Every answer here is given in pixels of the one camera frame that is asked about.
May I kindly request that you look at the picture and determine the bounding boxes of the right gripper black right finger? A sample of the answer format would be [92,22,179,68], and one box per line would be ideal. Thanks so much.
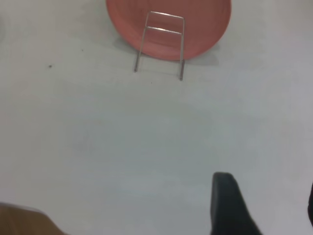
[307,182,313,227]

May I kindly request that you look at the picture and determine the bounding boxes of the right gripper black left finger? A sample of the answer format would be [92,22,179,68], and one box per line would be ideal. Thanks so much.
[210,172,264,235]

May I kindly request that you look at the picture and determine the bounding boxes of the pink round plate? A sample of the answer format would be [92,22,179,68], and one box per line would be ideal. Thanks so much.
[105,0,232,61]

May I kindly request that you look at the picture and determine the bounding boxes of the metal wire plate rack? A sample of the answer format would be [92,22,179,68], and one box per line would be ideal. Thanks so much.
[133,11,185,81]

